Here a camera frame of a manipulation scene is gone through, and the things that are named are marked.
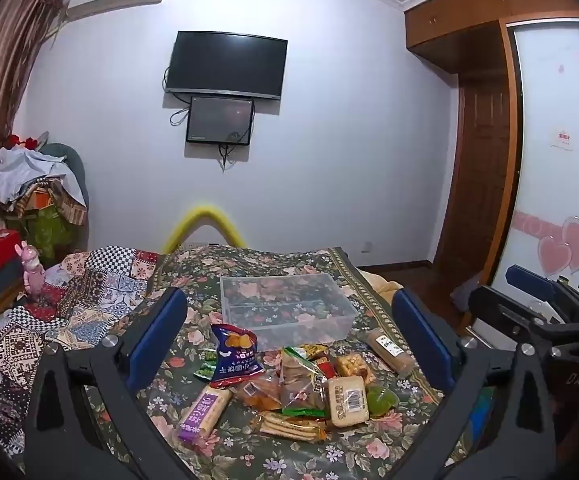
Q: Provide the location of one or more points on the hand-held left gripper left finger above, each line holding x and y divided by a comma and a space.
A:
162, 327

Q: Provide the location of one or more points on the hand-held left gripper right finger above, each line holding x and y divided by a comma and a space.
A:
422, 340

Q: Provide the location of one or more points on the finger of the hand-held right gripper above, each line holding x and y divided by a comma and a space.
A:
499, 310
529, 282

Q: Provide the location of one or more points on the green snack packet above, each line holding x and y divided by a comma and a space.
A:
204, 367
304, 412

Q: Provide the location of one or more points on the green jelly cup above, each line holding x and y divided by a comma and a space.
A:
382, 400

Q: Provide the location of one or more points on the yellow cake packet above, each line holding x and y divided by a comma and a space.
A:
352, 364

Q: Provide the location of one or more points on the blue chip bag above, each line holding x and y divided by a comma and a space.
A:
234, 355

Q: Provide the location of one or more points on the beige biscuit packet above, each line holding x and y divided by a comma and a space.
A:
347, 400

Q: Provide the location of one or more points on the purple biscuit packet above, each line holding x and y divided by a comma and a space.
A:
202, 415

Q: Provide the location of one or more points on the orange bread packet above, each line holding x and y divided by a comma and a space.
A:
259, 392

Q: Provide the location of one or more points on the clear plastic storage box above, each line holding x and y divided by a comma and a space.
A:
289, 310

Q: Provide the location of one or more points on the brown roll biscuit packet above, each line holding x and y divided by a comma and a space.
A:
389, 352

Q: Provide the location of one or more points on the yellow blanket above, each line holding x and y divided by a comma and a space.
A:
382, 285

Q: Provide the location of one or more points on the patchwork quilt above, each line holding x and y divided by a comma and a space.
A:
79, 300

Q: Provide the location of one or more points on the white wardrobe door with hearts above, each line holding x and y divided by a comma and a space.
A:
559, 185

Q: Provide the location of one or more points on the brown wooden door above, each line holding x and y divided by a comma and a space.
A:
479, 175

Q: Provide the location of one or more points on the yellow foam tube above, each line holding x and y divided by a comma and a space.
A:
204, 212

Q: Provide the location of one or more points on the green clear snack bag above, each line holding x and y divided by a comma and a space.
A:
299, 380

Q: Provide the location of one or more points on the pink toy figure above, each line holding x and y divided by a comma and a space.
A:
33, 272

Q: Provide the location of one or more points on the green patterned cloth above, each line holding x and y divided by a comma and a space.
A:
52, 232

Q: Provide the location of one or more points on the dark floral blanket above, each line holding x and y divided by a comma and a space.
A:
249, 460

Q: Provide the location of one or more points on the clear cracker packet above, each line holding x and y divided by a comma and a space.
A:
289, 427

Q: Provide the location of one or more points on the grey chair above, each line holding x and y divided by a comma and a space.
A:
77, 170

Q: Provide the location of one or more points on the pile of clothes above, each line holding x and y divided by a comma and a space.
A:
34, 175

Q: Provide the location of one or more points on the small black monitor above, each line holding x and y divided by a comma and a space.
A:
219, 120

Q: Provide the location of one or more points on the large black television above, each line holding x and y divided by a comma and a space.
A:
227, 65

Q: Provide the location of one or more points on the wooden overhead cabinet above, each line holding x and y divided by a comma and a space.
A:
469, 15

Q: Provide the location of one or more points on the white air conditioner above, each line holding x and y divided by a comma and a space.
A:
114, 2

